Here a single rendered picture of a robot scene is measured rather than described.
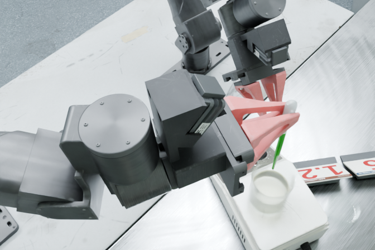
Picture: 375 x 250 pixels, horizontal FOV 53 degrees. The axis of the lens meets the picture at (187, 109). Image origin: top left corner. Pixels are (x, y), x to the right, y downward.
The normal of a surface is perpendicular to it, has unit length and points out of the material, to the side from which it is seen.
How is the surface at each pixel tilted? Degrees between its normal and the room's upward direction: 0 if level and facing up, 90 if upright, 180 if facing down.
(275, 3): 40
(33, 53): 0
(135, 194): 62
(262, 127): 22
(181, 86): 0
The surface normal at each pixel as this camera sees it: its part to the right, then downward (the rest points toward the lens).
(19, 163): 0.39, -0.52
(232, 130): -0.06, -0.58
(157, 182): 0.28, 0.29
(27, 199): -0.03, 0.82
